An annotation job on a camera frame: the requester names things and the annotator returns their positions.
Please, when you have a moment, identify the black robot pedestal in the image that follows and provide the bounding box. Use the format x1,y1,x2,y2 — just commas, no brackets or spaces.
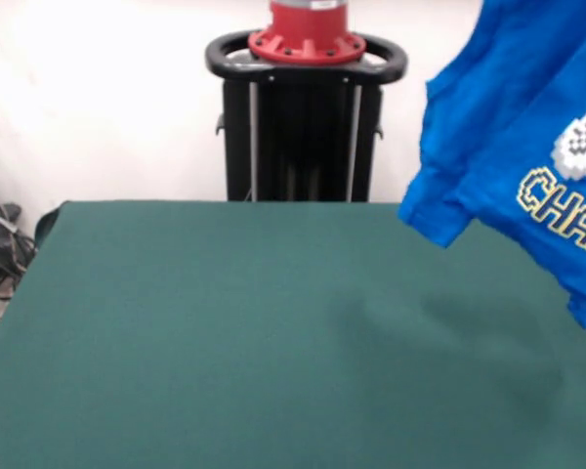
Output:
204,28,409,202

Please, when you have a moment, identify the black cable tangle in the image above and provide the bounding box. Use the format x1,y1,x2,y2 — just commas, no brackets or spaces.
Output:
0,155,38,299

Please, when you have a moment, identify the dark green table cloth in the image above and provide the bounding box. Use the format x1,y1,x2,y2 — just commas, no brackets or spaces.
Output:
0,199,586,469

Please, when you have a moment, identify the blue printed t-shirt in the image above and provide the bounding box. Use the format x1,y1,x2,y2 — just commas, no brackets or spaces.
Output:
398,0,586,329

